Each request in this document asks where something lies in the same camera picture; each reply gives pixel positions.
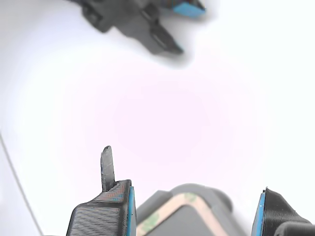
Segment black blurry gripper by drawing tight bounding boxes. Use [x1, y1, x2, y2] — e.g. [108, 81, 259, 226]
[80, 0, 207, 56]

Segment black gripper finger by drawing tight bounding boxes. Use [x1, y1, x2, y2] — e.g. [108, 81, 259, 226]
[250, 186, 315, 236]
[65, 145, 137, 236]

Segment grey frame stack base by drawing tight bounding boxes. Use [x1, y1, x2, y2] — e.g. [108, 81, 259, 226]
[136, 183, 234, 236]

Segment tan rectangular frame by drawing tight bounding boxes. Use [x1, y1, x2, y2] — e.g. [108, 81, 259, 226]
[136, 192, 223, 236]

